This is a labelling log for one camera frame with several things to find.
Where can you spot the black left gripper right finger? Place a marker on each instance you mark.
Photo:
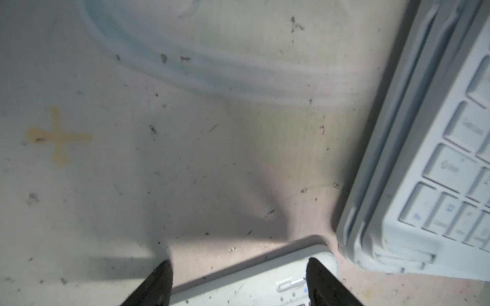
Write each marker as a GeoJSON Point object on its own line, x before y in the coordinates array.
{"type": "Point", "coordinates": [325, 289]}

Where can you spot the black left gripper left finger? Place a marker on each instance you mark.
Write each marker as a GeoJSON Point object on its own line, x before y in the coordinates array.
{"type": "Point", "coordinates": [155, 290]}

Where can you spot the white key keyboard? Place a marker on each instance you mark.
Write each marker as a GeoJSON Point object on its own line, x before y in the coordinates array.
{"type": "Point", "coordinates": [433, 216]}

